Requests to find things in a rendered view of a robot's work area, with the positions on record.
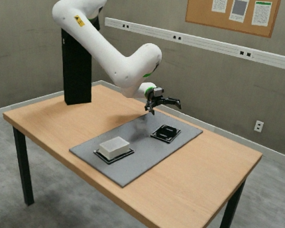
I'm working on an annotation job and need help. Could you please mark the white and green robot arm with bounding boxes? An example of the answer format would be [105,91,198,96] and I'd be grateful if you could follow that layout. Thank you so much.
[52,0,164,101]

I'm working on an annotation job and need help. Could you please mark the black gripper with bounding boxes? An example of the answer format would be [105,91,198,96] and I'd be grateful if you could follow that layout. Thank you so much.
[144,92,181,115]

